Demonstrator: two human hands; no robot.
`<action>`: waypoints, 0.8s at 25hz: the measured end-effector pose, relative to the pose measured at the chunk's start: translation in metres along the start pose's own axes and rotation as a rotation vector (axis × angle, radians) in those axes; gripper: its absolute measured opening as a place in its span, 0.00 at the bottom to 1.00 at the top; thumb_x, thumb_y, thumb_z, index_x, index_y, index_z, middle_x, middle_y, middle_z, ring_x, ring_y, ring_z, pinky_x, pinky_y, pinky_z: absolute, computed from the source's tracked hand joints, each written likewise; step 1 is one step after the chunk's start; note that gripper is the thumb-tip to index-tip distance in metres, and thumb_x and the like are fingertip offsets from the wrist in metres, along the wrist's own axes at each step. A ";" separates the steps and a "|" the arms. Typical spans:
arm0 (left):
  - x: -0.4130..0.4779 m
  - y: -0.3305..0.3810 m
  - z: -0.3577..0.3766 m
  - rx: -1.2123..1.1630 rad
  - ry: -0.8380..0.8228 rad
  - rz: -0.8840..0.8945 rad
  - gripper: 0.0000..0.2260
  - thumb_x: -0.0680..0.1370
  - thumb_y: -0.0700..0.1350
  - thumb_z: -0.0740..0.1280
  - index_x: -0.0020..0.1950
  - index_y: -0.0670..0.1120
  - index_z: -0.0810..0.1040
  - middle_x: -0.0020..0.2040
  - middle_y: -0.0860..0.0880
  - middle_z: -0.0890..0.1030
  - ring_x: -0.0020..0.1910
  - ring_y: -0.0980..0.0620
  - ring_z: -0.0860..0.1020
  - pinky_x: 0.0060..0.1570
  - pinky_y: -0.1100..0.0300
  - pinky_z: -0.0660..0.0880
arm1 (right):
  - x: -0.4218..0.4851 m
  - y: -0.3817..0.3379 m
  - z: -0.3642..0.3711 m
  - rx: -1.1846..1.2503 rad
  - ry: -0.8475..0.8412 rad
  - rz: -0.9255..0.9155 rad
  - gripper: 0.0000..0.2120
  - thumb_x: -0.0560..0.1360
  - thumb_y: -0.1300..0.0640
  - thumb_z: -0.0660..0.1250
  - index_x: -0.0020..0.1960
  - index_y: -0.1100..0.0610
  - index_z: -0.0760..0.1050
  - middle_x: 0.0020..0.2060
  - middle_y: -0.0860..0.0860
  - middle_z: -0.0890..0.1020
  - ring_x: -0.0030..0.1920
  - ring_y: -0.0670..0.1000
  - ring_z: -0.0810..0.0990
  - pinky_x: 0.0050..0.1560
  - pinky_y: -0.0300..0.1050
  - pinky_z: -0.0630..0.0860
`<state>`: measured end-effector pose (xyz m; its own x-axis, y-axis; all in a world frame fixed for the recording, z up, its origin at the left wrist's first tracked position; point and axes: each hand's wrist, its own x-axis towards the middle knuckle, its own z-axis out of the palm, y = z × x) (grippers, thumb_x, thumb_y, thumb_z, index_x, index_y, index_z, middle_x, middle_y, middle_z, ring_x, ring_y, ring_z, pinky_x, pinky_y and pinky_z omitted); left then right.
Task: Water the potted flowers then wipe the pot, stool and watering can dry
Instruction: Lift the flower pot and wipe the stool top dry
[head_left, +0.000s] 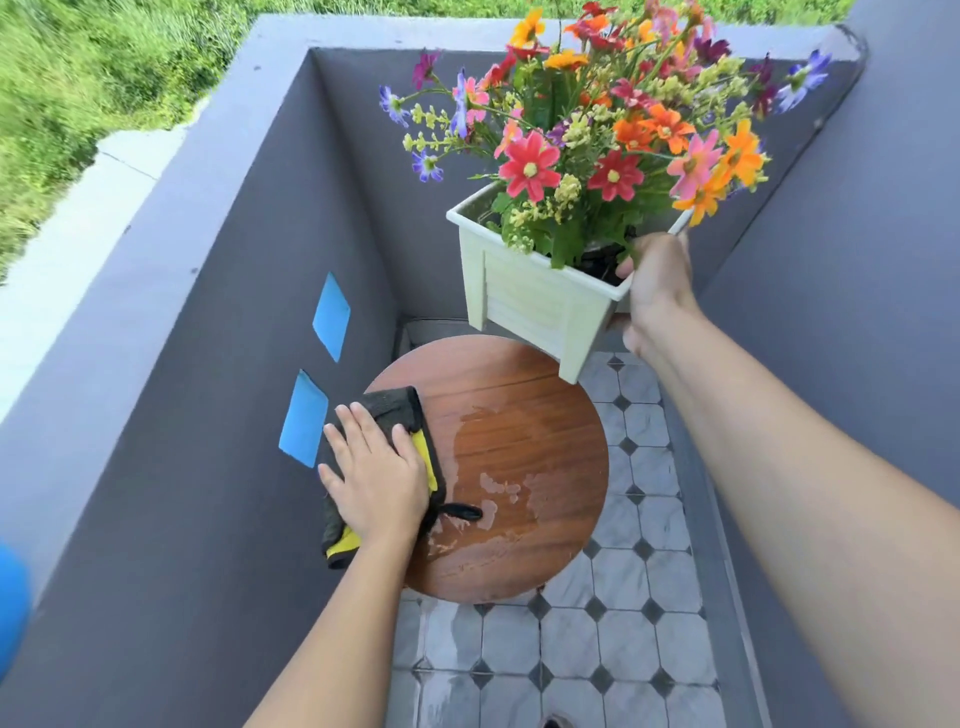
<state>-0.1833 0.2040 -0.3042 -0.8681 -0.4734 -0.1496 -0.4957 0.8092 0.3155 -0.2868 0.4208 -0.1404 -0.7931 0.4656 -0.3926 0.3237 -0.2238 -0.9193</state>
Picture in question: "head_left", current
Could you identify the person's right hand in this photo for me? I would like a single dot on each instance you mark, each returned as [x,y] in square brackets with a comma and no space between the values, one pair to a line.
[664,292]

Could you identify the person's left hand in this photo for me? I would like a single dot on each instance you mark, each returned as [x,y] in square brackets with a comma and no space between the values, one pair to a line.
[375,495]

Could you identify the dark grey yellow-trimmed cloth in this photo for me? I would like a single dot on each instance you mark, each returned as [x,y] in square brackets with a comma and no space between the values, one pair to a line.
[397,409]

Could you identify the pale green flower pot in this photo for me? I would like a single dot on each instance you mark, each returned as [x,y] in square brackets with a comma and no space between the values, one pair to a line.
[532,300]

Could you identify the colourful flowers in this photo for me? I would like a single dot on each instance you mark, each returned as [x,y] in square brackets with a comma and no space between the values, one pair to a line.
[600,127]

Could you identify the blue plastic watering can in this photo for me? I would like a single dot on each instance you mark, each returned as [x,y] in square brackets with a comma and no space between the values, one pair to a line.
[11,607]

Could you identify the person's left forearm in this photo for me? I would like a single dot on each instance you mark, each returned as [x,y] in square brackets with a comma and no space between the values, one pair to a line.
[337,637]

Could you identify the person's right forearm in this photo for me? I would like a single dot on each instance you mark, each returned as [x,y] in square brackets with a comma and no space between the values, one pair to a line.
[825,510]

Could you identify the blue tape patch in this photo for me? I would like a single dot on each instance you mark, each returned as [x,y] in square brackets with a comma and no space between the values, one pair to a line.
[304,420]
[331,315]

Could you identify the round wooden stool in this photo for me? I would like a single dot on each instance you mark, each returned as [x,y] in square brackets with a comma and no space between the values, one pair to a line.
[525,420]

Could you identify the grey corrugated roof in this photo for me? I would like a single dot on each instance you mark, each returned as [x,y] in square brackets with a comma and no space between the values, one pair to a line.
[67,240]

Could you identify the grassy overgrown slope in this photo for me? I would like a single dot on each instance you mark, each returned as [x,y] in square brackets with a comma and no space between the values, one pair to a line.
[90,67]

